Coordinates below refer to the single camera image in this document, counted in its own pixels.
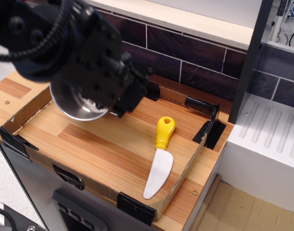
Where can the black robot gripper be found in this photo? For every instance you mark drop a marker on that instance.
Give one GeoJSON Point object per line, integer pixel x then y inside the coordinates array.
{"type": "Point", "coordinates": [102, 72]}

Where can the stainless steel metal pot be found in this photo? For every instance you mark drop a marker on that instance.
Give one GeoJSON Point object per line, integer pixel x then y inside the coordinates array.
{"type": "Point", "coordinates": [72, 104]}

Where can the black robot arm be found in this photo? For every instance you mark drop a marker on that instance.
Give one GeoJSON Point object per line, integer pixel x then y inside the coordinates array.
{"type": "Point", "coordinates": [41, 39]}

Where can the cardboard fence with black tape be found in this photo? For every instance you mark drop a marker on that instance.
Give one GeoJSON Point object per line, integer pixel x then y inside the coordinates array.
{"type": "Point", "coordinates": [103, 165]}

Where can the dark grey cabinet side panel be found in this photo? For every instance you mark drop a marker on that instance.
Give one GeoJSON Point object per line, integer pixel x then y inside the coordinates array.
{"type": "Point", "coordinates": [260, 37]}

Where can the grey oven control panel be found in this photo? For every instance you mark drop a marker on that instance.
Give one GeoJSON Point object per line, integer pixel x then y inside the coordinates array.
{"type": "Point", "coordinates": [75, 217]}

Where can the light wooden shelf ledge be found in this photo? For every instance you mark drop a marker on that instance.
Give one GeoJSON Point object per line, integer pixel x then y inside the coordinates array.
{"type": "Point", "coordinates": [193, 24]}

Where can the white toy sink drainboard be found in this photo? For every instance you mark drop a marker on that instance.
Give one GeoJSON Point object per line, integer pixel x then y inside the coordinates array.
{"type": "Point", "coordinates": [258, 157]}

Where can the yellow handled toy knife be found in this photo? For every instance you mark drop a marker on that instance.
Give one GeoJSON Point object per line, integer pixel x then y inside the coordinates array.
{"type": "Point", "coordinates": [163, 160]}

